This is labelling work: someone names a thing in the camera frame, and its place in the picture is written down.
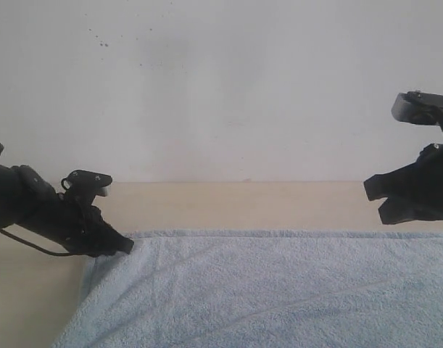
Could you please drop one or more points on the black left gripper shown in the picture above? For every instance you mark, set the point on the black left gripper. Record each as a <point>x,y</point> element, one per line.
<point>30,202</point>

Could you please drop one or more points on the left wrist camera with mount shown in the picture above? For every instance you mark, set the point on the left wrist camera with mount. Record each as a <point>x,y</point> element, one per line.
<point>82,187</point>

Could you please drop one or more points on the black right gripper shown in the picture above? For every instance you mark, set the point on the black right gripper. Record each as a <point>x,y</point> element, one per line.
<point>426,188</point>

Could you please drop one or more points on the light blue fluffy towel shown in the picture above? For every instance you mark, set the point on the light blue fluffy towel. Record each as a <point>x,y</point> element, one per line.
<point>202,288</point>

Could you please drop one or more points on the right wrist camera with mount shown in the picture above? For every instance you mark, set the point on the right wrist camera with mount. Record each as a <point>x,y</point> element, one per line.
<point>419,108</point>

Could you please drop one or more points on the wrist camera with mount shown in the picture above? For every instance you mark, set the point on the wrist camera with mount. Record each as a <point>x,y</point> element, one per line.
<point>82,187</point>
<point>419,108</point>

